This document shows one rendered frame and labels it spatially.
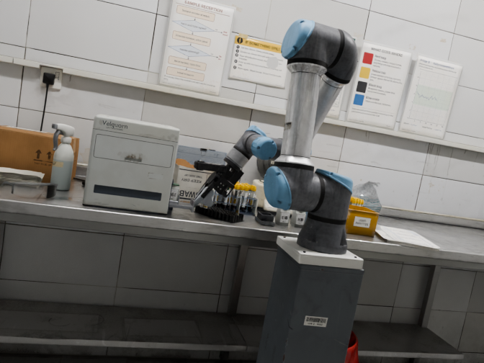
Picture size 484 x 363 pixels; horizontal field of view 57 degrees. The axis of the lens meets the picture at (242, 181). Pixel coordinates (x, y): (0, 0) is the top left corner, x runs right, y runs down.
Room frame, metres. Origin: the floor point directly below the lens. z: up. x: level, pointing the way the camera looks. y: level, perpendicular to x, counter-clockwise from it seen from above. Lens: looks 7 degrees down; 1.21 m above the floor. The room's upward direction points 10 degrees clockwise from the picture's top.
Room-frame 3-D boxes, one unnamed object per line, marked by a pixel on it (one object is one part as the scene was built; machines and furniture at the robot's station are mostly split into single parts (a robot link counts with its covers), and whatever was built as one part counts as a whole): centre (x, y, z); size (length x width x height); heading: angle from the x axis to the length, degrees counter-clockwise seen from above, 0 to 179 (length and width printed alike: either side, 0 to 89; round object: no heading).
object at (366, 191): (2.32, -0.62, 0.97); 0.26 x 0.17 x 0.19; 121
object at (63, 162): (1.64, 0.67, 1.00); 0.09 x 0.08 x 0.24; 16
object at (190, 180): (1.98, 0.19, 0.95); 0.29 x 0.25 x 0.15; 16
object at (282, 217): (1.72, -0.18, 0.91); 0.05 x 0.04 x 0.07; 16
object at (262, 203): (2.02, -0.18, 0.94); 0.30 x 0.24 x 0.12; 7
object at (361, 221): (1.84, -0.49, 0.93); 0.13 x 0.13 x 0.10; 12
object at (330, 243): (1.34, -0.27, 0.95); 0.15 x 0.15 x 0.10
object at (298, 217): (1.74, -0.24, 0.91); 0.05 x 0.04 x 0.07; 16
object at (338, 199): (1.34, -0.26, 1.07); 0.13 x 0.12 x 0.14; 113
